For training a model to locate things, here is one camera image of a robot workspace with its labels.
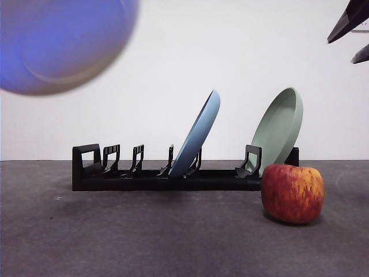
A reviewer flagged pale green plate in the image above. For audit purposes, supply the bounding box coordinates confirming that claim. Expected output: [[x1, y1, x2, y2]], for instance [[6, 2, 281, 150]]
[[250, 87, 304, 178]]

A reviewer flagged black plate rack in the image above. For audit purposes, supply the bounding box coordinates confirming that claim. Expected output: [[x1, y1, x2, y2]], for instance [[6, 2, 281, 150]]
[[71, 143, 300, 192]]

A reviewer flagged red yellow apple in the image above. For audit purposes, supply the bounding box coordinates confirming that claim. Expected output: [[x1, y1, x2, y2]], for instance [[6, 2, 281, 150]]
[[261, 163, 325, 225]]

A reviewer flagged pale yellow cream plate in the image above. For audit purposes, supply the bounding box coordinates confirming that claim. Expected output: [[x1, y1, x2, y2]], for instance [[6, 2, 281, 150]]
[[0, 0, 139, 96]]

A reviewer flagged light blue plate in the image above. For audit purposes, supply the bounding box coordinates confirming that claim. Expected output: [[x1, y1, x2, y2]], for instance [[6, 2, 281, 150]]
[[168, 88, 221, 177]]

